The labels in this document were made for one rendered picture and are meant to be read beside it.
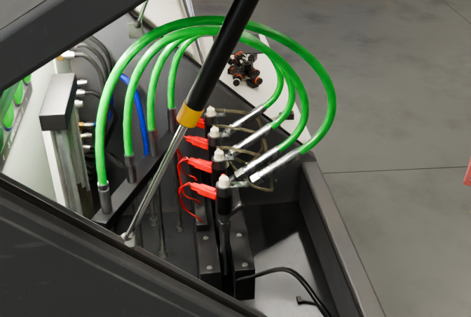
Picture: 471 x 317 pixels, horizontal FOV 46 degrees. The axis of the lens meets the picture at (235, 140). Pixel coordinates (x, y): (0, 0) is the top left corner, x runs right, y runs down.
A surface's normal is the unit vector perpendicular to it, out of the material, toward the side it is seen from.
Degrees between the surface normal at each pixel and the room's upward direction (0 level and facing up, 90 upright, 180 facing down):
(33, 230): 90
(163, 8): 90
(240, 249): 0
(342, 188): 0
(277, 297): 0
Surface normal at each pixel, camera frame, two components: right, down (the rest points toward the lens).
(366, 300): 0.00, -0.84
